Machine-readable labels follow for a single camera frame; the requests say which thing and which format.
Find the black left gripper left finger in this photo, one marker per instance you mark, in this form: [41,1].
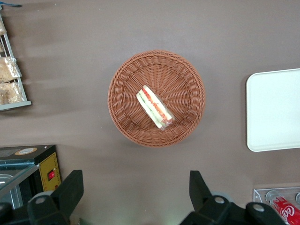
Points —
[63,199]

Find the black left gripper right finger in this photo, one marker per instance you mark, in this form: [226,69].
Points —
[204,206]

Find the triangle sandwich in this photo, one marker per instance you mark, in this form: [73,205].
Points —
[153,106]

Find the beige plastic tray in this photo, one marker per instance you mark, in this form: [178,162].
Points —
[274,110]

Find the round brown wicker basket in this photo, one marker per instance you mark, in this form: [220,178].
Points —
[182,84]

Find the black food warmer cabinet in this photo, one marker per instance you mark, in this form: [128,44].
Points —
[23,161]

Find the clear acrylic bottle rack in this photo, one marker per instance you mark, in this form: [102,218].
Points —
[260,194]

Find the red cola bottle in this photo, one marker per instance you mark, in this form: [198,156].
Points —
[284,208]

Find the clear bag of rice snacks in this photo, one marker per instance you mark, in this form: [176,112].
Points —
[8,69]
[10,92]

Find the blue object at table edge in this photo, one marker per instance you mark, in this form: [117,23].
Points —
[9,4]

